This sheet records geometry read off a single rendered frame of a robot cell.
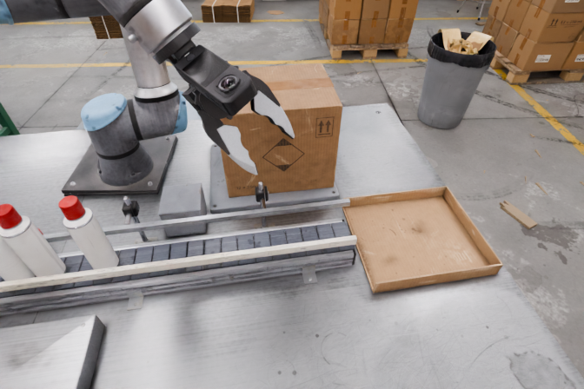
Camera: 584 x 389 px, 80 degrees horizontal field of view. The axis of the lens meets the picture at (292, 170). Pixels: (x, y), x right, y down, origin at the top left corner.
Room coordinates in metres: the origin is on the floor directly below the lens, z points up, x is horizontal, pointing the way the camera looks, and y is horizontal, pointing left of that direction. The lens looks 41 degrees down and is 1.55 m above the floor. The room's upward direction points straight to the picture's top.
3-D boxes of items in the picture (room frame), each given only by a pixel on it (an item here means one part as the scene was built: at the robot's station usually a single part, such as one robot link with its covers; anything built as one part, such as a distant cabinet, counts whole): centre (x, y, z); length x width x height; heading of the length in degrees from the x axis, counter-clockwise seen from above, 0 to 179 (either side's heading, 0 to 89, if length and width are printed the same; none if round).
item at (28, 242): (0.42, 0.52, 0.98); 0.05 x 0.05 x 0.20
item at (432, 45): (2.40, -1.19, 0.43); 0.44 x 0.43 x 0.39; 2
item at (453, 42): (2.46, -1.25, 0.50); 0.42 x 0.41 x 0.28; 92
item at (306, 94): (0.81, 0.04, 0.99); 0.30 x 0.24 x 0.27; 98
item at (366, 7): (4.14, -0.79, 0.45); 1.20 x 0.84 x 0.89; 4
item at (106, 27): (4.40, 2.02, 0.16); 0.65 x 0.54 x 0.32; 97
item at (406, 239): (0.55, -0.31, 0.85); 0.30 x 0.26 x 0.04; 99
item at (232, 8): (4.94, 0.84, 0.11); 0.65 x 0.54 x 0.22; 89
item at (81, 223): (0.44, 0.41, 0.98); 0.05 x 0.05 x 0.20
